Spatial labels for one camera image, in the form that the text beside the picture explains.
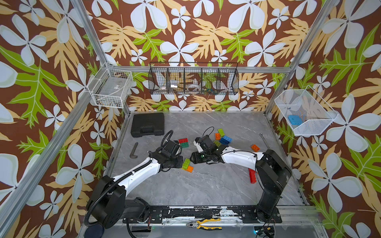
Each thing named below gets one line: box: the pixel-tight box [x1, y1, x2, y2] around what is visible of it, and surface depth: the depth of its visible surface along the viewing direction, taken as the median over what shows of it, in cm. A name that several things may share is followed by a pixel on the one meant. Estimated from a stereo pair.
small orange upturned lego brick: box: [251, 144, 261, 153], surface depth 100 cm
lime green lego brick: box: [217, 127, 226, 138], surface depth 109 cm
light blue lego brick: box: [221, 135, 233, 143], surface depth 106 cm
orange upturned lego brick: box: [214, 132, 221, 141], surface depth 107 cm
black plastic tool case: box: [130, 113, 165, 138], surface depth 107 cm
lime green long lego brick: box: [181, 158, 191, 170], surface depth 90 cm
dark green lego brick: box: [179, 141, 190, 148], surface depth 101 cm
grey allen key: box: [129, 141, 139, 159], surface depth 100 cm
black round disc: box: [84, 223, 105, 238], surface depth 69 cm
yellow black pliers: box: [186, 218, 223, 231], surface depth 72 cm
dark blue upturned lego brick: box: [219, 137, 230, 146], surface depth 103 cm
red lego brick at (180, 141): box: [178, 137, 189, 144], surface depth 103 cm
